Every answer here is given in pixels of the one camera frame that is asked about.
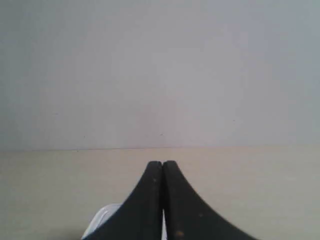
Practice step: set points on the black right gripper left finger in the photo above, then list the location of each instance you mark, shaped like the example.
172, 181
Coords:
140, 217

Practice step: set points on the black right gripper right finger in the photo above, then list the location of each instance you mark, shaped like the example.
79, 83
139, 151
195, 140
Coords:
187, 215

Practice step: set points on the white lidded plastic container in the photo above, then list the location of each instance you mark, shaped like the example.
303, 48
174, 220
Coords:
106, 212

